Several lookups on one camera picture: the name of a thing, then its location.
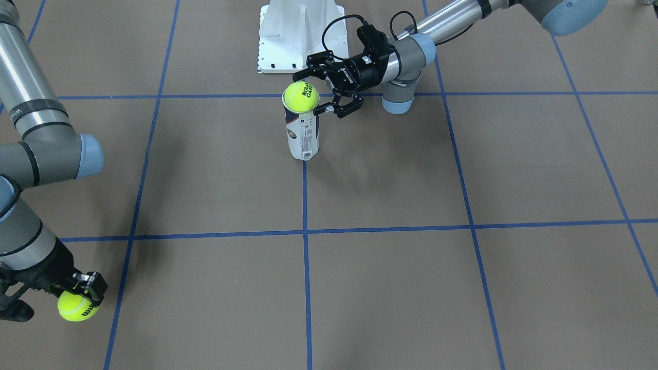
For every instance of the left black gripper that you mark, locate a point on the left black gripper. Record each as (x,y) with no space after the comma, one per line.
(356,75)

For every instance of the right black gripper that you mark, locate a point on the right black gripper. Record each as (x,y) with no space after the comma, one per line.
(57,269)

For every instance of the Wilson yellow tennis ball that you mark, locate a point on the Wilson yellow tennis ball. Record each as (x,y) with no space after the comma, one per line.
(75,308)

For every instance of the Roland Garros yellow tennis ball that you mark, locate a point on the Roland Garros yellow tennis ball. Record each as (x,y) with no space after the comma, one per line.
(300,97)

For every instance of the clear tennis ball can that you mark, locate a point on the clear tennis ball can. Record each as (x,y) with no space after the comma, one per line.
(302,134)

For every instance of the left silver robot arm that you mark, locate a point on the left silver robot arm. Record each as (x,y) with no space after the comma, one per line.
(395,62)

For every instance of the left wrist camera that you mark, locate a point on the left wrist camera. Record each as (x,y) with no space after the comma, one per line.
(375,42)

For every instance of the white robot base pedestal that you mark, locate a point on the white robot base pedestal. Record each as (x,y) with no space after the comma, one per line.
(292,30)

